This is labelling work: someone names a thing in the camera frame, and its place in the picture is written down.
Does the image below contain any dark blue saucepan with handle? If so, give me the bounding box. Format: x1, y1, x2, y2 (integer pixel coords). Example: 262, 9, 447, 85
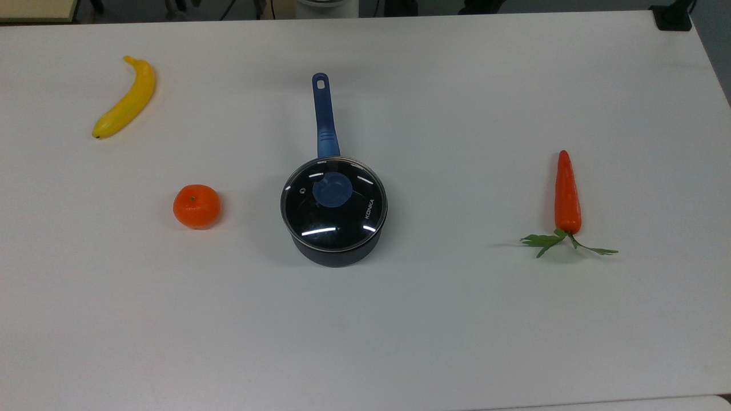
280, 72, 389, 268

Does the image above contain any black table clamp mount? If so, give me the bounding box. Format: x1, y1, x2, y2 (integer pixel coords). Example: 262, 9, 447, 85
649, 0, 695, 31

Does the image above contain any yellow toy banana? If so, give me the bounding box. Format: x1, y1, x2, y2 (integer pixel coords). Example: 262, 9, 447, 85
92, 55, 156, 139

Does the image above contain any orange toy carrot with leaves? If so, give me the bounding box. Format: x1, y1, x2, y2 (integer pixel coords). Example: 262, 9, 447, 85
520, 150, 619, 259

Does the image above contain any white adjacent table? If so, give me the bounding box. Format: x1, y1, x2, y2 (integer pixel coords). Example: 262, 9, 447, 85
474, 394, 731, 411

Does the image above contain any orange toy tangerine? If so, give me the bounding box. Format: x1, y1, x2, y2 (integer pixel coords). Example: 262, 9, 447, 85
173, 184, 221, 230

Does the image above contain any beige desk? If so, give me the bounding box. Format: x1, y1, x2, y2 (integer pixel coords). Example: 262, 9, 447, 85
0, 0, 79, 23

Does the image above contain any glass lid with blue knob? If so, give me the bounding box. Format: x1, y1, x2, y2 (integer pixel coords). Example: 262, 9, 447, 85
280, 156, 388, 253

